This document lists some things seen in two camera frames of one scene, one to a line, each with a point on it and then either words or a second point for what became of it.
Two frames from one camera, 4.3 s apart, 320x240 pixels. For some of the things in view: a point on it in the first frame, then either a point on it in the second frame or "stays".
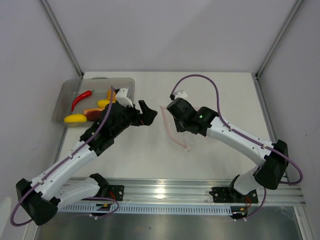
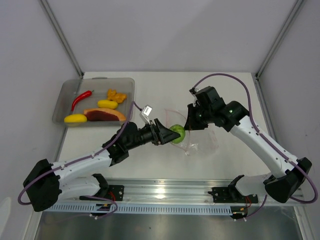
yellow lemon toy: x=75 y=118 stays
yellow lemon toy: x=102 y=103 stays
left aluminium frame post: x=46 y=5 stays
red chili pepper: x=85 y=94 stays
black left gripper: x=145 y=118 -> x=160 y=134
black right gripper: x=180 y=128 -> x=191 y=124
